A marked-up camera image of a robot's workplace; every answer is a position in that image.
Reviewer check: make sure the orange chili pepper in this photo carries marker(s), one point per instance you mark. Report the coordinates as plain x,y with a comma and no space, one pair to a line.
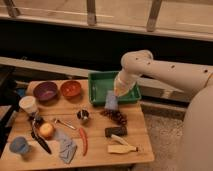
83,136

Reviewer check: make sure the metal spoon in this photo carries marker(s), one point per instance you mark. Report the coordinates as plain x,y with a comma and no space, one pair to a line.
63,123

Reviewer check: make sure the wooden cutting board table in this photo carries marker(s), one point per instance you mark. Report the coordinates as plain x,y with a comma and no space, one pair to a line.
97,154

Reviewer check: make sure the small metal cup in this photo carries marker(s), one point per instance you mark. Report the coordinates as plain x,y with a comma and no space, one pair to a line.
83,115

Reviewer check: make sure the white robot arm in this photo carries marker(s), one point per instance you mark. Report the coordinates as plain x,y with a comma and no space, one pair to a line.
196,147

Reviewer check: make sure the blue plastic cup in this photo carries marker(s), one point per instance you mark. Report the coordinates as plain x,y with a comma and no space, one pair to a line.
19,146

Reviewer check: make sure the grey folded cloth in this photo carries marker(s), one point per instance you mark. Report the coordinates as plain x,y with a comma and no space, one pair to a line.
67,146

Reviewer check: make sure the black handled tool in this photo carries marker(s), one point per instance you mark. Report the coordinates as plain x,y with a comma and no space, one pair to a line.
35,121

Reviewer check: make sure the white paper cup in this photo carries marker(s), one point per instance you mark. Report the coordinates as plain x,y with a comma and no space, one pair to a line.
29,105

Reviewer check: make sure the brown pine cone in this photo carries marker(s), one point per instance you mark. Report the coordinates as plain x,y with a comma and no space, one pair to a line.
116,116

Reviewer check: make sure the blue sponge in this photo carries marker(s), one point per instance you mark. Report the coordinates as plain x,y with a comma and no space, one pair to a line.
111,101

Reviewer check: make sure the white stick utensil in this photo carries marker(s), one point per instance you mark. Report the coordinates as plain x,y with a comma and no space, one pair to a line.
119,139

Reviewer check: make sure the dark rectangular block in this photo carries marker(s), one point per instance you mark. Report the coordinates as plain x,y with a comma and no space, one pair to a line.
119,131

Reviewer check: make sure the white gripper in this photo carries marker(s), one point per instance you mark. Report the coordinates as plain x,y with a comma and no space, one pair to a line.
124,82

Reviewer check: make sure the yellow apple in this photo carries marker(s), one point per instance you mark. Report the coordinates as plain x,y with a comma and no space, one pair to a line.
47,130

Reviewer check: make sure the orange bowl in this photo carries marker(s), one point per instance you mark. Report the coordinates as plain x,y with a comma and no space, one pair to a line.
70,89

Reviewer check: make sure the green plastic tray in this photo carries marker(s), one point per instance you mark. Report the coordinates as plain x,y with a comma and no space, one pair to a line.
99,83

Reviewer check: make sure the purple bowl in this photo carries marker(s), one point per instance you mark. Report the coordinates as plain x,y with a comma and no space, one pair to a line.
45,91

